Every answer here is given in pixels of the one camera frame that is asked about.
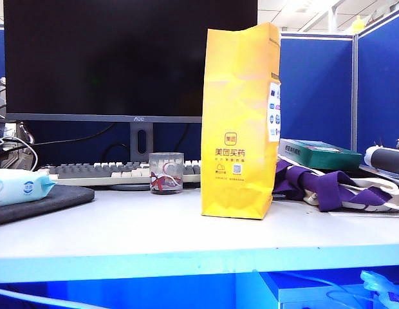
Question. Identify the chrome tube frame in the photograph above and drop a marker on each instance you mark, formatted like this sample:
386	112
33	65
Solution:
42	297

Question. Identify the grey and white keyboard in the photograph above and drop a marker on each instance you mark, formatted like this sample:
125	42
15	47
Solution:
90	170

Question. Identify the light blue wet wipes pack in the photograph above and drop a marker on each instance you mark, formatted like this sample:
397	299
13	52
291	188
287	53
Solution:
16	188

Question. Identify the green flat box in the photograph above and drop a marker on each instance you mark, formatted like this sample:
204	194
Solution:
328	157

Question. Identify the white drawer cabinet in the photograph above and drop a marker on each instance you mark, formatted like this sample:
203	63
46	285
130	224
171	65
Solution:
315	297

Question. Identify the clear glass cup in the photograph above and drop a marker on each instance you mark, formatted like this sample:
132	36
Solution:
165	180

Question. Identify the clear plastic bag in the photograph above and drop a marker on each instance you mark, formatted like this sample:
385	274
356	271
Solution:
383	289

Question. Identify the dark grey felt mat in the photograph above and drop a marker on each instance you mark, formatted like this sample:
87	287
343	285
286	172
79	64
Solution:
64	199

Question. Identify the small yellow ornament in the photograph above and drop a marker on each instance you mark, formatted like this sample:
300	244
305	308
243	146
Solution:
357	24

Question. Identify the yellow printed paper bag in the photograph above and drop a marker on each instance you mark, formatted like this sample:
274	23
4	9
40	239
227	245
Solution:
238	112

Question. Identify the black computer monitor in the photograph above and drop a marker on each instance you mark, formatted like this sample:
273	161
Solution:
122	58

